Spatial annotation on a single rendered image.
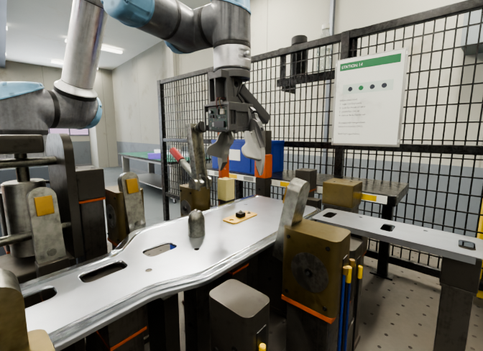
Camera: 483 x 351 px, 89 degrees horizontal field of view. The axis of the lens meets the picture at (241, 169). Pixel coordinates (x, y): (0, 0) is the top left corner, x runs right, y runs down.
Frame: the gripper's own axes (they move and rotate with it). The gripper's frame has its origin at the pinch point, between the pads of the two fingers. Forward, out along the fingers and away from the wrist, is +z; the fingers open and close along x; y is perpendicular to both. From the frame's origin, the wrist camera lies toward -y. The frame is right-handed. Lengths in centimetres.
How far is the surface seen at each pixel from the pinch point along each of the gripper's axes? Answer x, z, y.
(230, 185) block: -11.0, 6.3, -7.7
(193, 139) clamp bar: -14.8, -6.6, 1.2
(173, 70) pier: -437, -138, -282
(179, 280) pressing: 9.3, 11.0, 23.5
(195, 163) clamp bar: -13.9, -0.5, 1.6
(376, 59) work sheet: 12, -31, -55
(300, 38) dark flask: -20, -47, -63
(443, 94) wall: 22, -37, -253
